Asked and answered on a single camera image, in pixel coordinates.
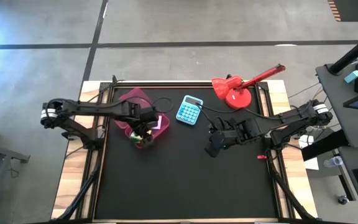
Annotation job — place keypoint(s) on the thick black pole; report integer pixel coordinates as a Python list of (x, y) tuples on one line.
[(353, 53)]

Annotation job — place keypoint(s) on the small teal box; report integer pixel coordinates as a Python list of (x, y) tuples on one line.
[(352, 76)]

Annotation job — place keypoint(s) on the clear water bottle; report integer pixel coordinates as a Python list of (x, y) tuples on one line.
[(332, 161)]

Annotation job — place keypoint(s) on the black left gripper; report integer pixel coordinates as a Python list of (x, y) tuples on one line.
[(148, 119)]

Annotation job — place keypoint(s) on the black aluminium table frame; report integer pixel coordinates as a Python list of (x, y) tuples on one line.
[(166, 84)]

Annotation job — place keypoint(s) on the pink plastic pencil case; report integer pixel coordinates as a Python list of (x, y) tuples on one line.
[(163, 124)]

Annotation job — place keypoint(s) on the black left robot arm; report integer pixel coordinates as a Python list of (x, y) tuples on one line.
[(89, 107)]

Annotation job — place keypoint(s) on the white paper sheet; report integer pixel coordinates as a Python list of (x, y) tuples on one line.
[(312, 164)]

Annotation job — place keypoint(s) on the grey side desk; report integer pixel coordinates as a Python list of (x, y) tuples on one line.
[(337, 93)]

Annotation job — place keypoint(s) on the grey desk with keyboard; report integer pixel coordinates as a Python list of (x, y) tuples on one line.
[(353, 158)]

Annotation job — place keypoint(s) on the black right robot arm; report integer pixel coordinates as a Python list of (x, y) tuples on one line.
[(278, 124)]

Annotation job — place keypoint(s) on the red desk lamp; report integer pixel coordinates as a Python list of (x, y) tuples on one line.
[(238, 99)]

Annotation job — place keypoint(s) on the black flat beam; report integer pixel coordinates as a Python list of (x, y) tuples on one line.
[(322, 146)]

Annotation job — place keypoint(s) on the white sticky note pad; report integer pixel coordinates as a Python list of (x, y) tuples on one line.
[(158, 124)]

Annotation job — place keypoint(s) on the small red tag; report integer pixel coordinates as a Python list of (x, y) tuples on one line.
[(262, 157)]

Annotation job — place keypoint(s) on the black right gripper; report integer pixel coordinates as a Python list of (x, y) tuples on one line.
[(225, 132)]

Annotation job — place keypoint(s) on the black caster wheel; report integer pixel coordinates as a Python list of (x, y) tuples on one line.
[(343, 199)]

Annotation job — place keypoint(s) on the blue calculator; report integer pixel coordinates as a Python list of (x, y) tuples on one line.
[(189, 110)]

